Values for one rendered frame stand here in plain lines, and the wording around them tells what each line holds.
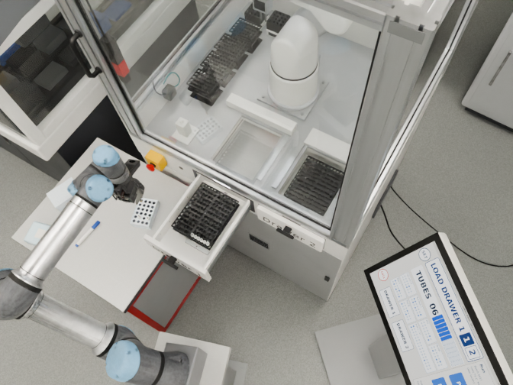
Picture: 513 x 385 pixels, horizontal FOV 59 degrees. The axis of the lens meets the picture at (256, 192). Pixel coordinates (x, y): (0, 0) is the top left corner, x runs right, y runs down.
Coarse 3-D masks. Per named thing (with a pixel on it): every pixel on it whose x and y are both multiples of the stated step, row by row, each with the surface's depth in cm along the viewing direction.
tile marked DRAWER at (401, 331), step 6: (396, 324) 146; (402, 324) 144; (396, 330) 146; (402, 330) 144; (396, 336) 146; (402, 336) 144; (408, 336) 142; (402, 342) 144; (408, 342) 142; (402, 348) 144; (408, 348) 142; (414, 348) 141
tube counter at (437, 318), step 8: (432, 304) 137; (432, 312) 137; (440, 312) 135; (432, 320) 137; (440, 320) 135; (440, 328) 135; (448, 328) 133; (440, 336) 134; (448, 336) 133; (448, 344) 132; (456, 344) 131; (448, 352) 132; (456, 352) 130; (448, 360) 132; (456, 360) 130
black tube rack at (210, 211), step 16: (208, 192) 185; (192, 208) 179; (208, 208) 179; (224, 208) 178; (176, 224) 177; (192, 224) 176; (208, 224) 179; (224, 224) 179; (192, 240) 176; (208, 240) 173
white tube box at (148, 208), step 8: (144, 200) 194; (152, 200) 194; (136, 208) 192; (144, 208) 192; (152, 208) 194; (136, 216) 192; (144, 216) 190; (152, 216) 190; (136, 224) 189; (144, 224) 189; (152, 224) 192
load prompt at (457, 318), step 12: (432, 264) 138; (432, 276) 138; (444, 276) 135; (444, 288) 135; (444, 300) 134; (456, 300) 132; (456, 312) 131; (456, 324) 131; (468, 324) 128; (468, 336) 128; (468, 348) 128; (468, 360) 127
